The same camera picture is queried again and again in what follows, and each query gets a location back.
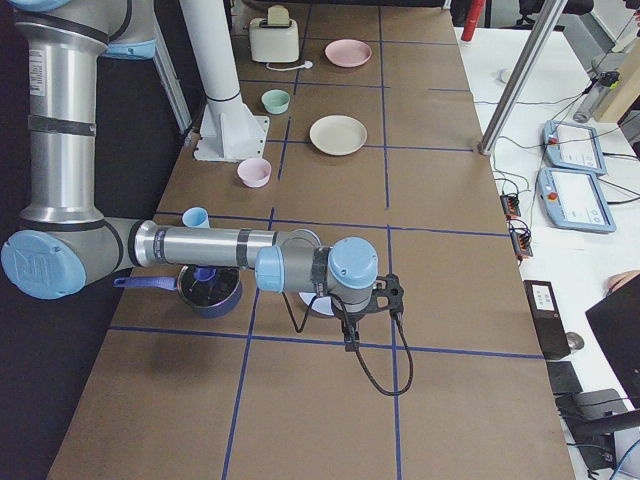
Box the teach pendant far from post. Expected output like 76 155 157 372
537 167 616 234

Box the blue plate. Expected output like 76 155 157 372
299 292 333 317

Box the cream plate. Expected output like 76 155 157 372
309 115 368 156

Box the black gripper near pot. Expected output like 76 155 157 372
340 273 404 351

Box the pink bowl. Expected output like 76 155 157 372
237 158 272 188

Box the grey water bottle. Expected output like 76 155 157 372
573 70 620 123

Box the green bowl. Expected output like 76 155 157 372
261 89 291 115

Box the aluminium frame post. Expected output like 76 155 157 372
478 0 568 156

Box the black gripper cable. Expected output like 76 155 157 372
281 292 414 397

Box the light blue cup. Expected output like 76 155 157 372
182 207 210 228

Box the teach pendant near post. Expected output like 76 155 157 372
542 120 607 176

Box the white pillar with base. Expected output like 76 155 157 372
180 0 270 162

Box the black box with label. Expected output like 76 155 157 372
523 280 570 360

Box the white power plug cable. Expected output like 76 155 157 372
264 60 315 73

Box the pink plate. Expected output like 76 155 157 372
324 39 372 68

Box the orange black connector module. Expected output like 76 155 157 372
500 193 521 219

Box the dark blue pot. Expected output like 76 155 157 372
113 265 243 319

